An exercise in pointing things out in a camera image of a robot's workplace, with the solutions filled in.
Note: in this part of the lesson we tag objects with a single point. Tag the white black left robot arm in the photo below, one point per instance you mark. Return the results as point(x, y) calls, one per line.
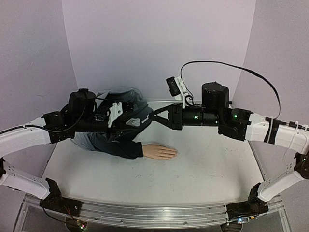
point(79, 115)

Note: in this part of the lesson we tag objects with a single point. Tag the aluminium front rail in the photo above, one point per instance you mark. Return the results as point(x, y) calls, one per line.
point(153, 217)

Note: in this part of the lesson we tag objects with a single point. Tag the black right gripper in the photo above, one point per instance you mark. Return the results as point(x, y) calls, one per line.
point(177, 116)

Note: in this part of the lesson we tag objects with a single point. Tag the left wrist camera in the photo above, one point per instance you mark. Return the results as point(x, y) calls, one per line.
point(115, 111)

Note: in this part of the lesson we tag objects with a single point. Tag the mannequin hand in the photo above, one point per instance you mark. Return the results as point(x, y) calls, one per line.
point(156, 151)

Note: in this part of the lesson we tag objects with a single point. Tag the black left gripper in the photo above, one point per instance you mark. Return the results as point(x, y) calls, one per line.
point(119, 128)

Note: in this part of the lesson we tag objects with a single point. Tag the aluminium table edge strip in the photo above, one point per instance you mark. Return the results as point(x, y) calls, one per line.
point(164, 100)

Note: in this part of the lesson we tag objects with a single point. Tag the dark jacket with grey lining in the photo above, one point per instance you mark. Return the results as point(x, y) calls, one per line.
point(123, 147)

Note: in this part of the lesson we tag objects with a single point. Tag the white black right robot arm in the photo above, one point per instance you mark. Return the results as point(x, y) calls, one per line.
point(240, 124)

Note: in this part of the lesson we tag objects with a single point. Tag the clear nail polish bottle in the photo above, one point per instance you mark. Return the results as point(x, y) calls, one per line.
point(135, 122)

